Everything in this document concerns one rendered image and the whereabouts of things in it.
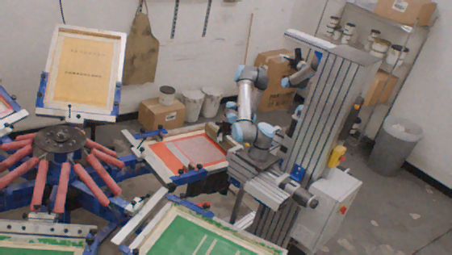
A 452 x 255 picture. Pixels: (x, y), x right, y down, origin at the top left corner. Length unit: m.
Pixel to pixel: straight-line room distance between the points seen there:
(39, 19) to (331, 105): 2.95
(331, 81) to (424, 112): 3.43
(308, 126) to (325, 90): 0.26
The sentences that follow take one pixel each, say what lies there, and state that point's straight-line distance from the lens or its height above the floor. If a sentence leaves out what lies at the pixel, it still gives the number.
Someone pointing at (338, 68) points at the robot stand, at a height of 1.97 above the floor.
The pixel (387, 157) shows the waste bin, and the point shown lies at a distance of 5.58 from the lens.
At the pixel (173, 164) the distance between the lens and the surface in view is 2.98.
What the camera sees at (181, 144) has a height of 0.95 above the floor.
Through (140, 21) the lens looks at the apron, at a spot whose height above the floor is 1.31.
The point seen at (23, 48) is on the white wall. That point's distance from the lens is 4.42.
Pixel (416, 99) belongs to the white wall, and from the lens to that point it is 5.86.
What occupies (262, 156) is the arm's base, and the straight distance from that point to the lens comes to 2.67.
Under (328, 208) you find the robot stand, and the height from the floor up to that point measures 1.14.
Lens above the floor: 2.70
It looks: 34 degrees down
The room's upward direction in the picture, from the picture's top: 11 degrees clockwise
